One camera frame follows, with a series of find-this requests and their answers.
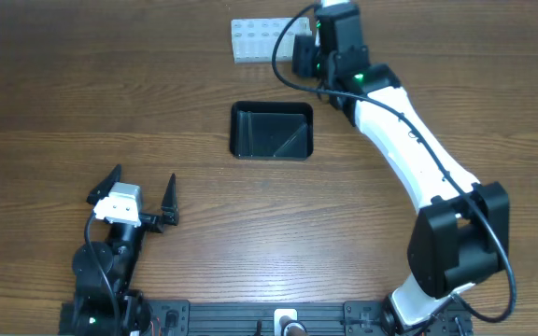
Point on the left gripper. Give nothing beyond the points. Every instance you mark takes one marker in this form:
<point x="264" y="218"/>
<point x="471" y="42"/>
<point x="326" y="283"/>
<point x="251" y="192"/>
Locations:
<point x="152" y="222"/>

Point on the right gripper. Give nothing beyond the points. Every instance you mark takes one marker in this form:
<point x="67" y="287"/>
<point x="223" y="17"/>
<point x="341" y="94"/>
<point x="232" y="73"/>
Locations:
<point x="305" y="56"/>

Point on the clear test tube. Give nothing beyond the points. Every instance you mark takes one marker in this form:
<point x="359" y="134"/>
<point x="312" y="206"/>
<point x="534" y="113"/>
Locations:
<point x="249" y="133"/>
<point x="291" y="140"/>

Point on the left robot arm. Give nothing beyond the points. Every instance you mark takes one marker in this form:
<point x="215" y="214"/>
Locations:
<point x="101" y="270"/>

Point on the white test tube rack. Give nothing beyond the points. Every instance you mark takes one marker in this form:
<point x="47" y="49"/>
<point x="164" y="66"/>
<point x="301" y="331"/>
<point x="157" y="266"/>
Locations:
<point x="255" y="44"/>

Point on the black tray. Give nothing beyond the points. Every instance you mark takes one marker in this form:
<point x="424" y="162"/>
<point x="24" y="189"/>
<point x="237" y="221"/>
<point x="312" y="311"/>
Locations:
<point x="271" y="106"/>

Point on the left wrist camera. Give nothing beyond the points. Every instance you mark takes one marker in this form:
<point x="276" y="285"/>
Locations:
<point x="119" y="205"/>

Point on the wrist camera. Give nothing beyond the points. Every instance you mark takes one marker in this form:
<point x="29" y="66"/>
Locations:
<point x="119" y="205"/>
<point x="334" y="3"/>

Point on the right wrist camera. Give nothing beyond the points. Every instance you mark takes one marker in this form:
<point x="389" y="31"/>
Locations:
<point x="334" y="3"/>

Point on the mounting rail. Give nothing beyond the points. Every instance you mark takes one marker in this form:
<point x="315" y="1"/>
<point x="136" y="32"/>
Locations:
<point x="231" y="319"/>

